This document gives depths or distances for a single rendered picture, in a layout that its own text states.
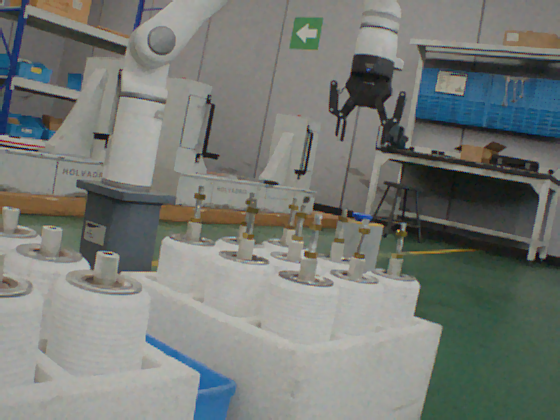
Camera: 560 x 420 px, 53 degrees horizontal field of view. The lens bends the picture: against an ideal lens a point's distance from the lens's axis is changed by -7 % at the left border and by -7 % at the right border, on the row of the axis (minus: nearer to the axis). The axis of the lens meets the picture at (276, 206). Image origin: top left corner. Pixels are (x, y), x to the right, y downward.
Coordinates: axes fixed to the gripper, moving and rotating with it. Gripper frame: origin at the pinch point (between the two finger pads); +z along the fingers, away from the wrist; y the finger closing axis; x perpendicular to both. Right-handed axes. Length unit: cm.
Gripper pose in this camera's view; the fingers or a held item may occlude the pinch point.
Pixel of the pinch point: (360, 137)
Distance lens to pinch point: 105.9
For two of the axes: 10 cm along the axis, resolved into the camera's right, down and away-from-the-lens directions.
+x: 3.0, -0.1, 9.6
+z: -1.8, 9.8, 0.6
